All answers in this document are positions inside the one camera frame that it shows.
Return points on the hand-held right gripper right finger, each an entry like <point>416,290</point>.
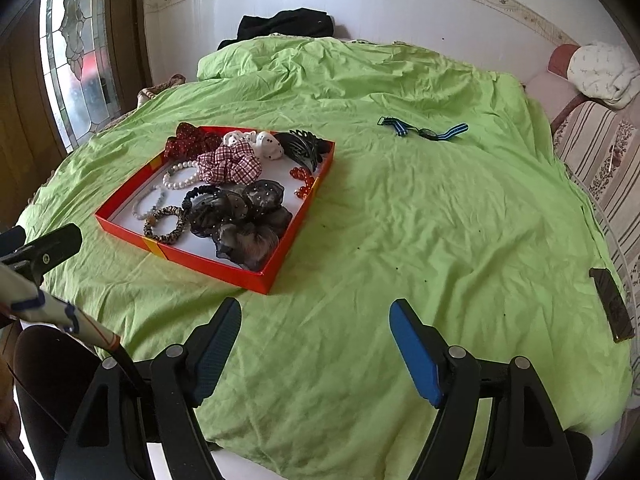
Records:
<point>415,352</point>

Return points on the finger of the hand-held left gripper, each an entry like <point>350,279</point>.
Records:
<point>55,247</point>
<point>12,239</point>

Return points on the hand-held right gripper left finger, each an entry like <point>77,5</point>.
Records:
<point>220,342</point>

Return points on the red cardboard box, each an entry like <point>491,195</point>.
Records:
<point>200,260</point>

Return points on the black sheer scrunchie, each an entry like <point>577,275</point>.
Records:
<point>250,235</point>

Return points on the red polka dot scrunchie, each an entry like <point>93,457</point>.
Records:
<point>192,142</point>

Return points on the red plaid scrunchie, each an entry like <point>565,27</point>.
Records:
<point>230,165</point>

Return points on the white polka dot scrunchie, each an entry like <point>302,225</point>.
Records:
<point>267,146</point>

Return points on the rhinestone black hair claw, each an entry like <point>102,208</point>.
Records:
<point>302,147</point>

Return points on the green blanket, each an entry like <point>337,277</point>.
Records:
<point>425,220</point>

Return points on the person's black trouser leg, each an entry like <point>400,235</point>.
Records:
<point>45,390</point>

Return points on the beige woven bed mat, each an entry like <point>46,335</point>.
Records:
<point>160,91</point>

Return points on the stained glass window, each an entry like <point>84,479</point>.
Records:
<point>75,50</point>

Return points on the black smartphone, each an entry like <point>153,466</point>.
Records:
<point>612,305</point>

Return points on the blue striped wristwatch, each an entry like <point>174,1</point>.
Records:
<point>427,133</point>

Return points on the white stick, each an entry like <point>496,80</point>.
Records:
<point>615,155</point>

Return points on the striped floral bed sheet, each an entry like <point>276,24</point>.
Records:
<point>605,145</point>

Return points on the pink pillow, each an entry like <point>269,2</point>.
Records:
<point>550,85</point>

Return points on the black cloth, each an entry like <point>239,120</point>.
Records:
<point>285,25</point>

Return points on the white patterned cloth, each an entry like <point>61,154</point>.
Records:
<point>602,72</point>

